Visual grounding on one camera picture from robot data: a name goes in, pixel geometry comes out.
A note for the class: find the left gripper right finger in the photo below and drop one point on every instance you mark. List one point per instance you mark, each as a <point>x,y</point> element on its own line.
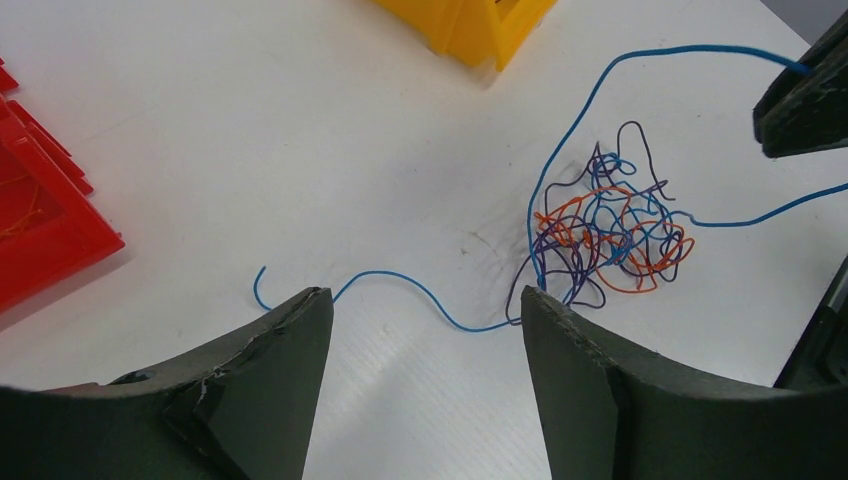
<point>612,409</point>

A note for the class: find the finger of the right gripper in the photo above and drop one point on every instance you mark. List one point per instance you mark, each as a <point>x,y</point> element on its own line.
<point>804,112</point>

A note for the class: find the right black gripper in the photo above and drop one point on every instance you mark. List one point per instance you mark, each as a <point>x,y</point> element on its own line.
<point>819,358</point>

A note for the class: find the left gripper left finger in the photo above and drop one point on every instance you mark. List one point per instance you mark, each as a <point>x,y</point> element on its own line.
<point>241,406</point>

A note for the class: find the red plastic bin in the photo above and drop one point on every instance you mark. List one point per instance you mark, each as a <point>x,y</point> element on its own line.
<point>49,228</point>

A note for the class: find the orange plastic bin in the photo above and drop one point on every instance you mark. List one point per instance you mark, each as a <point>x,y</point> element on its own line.
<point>475,32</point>

